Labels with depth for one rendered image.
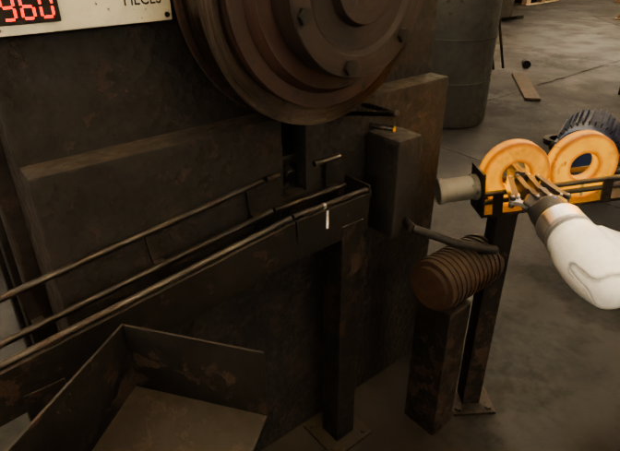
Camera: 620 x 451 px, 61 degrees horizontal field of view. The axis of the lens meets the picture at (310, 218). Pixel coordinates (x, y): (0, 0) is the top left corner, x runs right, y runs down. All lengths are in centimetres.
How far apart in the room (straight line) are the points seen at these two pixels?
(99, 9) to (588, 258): 84
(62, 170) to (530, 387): 139
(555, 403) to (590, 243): 83
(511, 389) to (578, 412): 18
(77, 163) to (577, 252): 81
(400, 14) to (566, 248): 48
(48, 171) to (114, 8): 26
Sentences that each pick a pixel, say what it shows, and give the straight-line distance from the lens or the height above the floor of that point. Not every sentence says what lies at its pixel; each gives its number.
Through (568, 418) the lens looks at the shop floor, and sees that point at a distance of 171.
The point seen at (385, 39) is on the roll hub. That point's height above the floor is 103.
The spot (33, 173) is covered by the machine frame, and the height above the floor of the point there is 87.
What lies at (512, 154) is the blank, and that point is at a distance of 123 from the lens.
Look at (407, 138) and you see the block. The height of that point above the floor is 80.
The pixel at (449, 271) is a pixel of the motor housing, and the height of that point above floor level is 52.
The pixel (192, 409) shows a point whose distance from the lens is 78.
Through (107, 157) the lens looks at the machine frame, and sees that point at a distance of 89.
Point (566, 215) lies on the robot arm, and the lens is 105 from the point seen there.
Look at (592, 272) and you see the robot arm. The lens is 95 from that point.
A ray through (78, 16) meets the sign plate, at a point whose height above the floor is 108.
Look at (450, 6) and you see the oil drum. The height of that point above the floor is 78.
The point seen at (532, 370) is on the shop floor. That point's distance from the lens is 181.
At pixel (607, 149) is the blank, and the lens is 133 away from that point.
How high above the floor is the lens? 118
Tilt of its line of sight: 28 degrees down
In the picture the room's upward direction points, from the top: straight up
